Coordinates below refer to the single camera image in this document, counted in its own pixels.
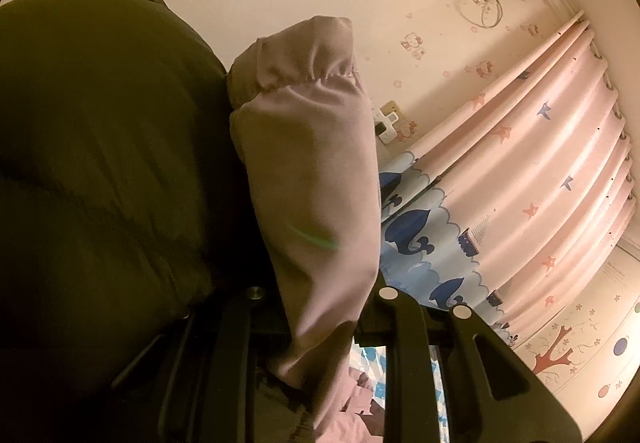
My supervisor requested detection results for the pink and brown jacket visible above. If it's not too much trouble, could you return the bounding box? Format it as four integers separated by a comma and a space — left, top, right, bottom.
1, 0, 381, 442

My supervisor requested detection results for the blue white checkered bed sheet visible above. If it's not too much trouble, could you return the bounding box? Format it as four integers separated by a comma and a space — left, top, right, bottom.
349, 341, 450, 443

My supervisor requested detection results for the pink whale pattern curtain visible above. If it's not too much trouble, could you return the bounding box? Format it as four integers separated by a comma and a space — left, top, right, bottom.
380, 15, 637, 347

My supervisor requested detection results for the white wall power socket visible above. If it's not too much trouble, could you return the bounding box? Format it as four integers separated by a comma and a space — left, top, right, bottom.
372, 101, 404, 145

